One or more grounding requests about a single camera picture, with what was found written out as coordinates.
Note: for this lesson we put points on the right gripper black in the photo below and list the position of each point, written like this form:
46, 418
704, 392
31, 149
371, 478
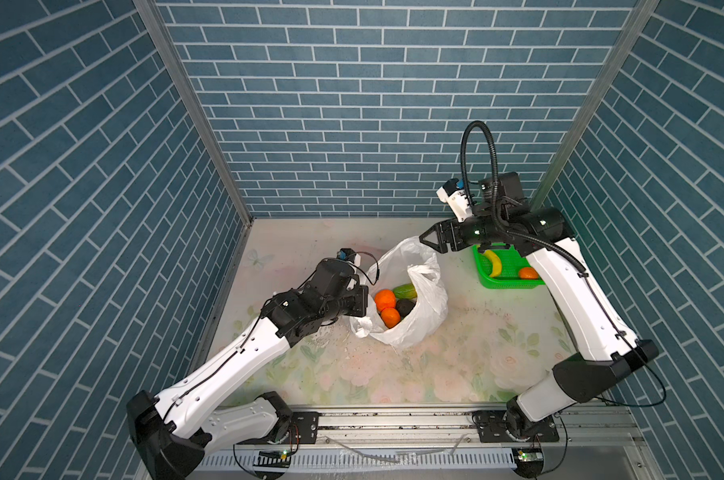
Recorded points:
453, 232

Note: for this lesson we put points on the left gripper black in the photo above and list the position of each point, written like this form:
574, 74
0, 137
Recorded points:
361, 298

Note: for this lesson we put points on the white plastic bag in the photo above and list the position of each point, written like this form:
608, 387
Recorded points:
409, 262

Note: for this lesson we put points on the dark avocado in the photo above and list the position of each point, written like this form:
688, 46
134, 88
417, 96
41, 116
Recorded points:
405, 306

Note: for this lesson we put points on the green plastic basket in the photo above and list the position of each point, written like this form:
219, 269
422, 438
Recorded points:
512, 263

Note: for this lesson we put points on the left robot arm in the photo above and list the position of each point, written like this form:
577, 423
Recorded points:
176, 429

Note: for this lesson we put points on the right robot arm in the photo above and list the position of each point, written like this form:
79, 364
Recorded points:
607, 349

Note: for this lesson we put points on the orange fruit upper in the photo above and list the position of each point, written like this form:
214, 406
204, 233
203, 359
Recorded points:
385, 299

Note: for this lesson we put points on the orange fruit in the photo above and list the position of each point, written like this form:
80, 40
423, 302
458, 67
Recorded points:
385, 299
391, 317

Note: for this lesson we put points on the orange fruit lower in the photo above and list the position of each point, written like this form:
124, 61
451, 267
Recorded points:
391, 317

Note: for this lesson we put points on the green yellow mango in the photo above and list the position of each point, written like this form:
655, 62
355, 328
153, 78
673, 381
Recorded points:
406, 291

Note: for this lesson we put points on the yellow banana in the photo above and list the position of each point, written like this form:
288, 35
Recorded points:
496, 265

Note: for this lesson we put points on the orange tangerine in basket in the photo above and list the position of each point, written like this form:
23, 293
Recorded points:
528, 273

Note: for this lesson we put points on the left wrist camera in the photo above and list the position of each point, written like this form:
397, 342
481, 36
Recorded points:
349, 256

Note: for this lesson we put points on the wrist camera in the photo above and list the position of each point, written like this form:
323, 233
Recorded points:
454, 194
349, 256

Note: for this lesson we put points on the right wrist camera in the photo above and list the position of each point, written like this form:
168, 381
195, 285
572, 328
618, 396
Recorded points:
454, 194

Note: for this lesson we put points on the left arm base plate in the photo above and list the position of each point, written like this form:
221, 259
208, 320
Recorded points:
301, 428

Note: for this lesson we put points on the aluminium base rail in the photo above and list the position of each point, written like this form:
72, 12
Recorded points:
419, 442

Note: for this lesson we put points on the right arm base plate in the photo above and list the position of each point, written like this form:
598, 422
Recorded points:
493, 428

